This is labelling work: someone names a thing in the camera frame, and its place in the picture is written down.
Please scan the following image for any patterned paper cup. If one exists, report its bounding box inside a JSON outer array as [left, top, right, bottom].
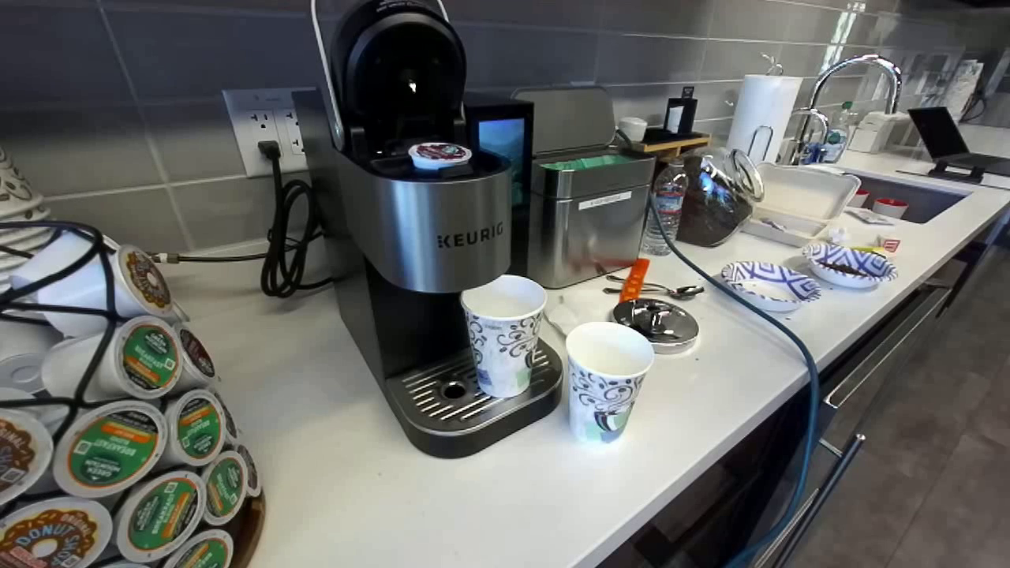
[[565, 322, 657, 445], [460, 274, 545, 399]]

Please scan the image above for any patterned paper cup front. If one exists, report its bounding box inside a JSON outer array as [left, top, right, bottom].
[[565, 322, 657, 445]]

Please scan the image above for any white paper napkin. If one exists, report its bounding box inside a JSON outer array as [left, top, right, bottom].
[[543, 281, 675, 366]]

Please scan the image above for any metal tin box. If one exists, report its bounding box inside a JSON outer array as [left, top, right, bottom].
[[528, 153, 653, 289]]

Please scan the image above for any Keurig coffee machine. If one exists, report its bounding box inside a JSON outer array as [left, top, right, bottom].
[[308, 0, 563, 459]]

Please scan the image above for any K-cup pod in machine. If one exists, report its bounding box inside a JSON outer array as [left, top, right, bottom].
[[407, 143, 475, 170]]

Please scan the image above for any wooden rack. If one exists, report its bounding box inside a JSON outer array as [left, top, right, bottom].
[[634, 87, 703, 154]]

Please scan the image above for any glass jar of coffee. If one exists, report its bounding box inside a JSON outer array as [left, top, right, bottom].
[[679, 149, 765, 248]]

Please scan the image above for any near patterned paper bowl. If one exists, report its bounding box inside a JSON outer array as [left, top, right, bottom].
[[719, 263, 822, 313]]

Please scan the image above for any patterned paper bowl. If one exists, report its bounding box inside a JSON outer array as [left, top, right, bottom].
[[805, 243, 893, 291], [719, 263, 822, 313]]

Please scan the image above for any white takeout container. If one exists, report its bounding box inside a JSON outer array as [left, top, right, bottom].
[[745, 166, 862, 241]]

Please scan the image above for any paper towel roll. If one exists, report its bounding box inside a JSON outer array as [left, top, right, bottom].
[[730, 76, 801, 160]]

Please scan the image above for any far patterned paper bowl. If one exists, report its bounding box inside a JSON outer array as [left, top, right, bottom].
[[805, 243, 893, 291]]

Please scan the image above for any chrome sink faucet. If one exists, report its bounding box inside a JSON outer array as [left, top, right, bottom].
[[790, 52, 906, 168]]

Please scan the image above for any K-cup pod carousel rack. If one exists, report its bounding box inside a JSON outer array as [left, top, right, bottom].
[[0, 153, 268, 568]]

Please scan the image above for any black laptop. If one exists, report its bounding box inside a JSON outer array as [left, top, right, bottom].
[[909, 108, 1010, 182]]

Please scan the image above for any orange handled utensil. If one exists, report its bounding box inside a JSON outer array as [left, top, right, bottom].
[[620, 259, 651, 302]]

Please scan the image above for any blue cable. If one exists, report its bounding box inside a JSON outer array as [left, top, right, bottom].
[[647, 199, 825, 568]]

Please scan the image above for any black power cord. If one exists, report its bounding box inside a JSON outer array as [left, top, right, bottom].
[[154, 139, 330, 301]]

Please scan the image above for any white wall outlet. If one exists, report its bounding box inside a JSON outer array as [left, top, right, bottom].
[[220, 90, 307, 177]]

